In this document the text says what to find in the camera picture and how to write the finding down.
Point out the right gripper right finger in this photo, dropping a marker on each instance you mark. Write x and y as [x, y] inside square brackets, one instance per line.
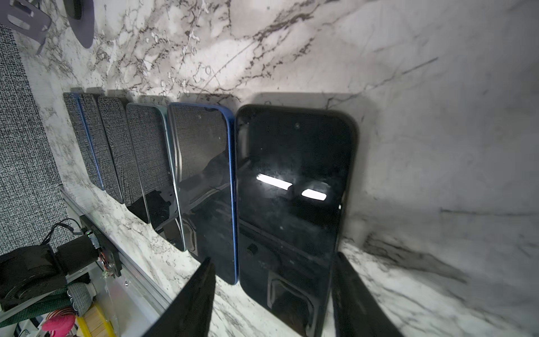
[356, 311]

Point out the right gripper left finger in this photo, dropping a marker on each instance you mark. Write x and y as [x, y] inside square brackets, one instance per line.
[190, 312]

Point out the black textured-back phone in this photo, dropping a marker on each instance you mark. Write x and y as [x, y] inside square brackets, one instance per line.
[293, 170]

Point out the blue-cased phone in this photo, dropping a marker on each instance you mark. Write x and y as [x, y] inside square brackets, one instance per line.
[204, 181]

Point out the green-edged phone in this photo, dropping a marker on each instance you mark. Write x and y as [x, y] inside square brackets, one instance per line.
[152, 150]

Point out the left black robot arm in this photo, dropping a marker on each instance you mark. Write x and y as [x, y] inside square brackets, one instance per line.
[31, 271]

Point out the grey round stand front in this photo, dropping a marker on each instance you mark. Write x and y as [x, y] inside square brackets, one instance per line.
[27, 18]

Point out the aluminium front rail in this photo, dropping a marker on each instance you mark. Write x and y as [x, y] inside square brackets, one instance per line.
[131, 301]

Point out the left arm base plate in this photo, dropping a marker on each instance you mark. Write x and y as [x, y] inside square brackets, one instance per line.
[108, 251]

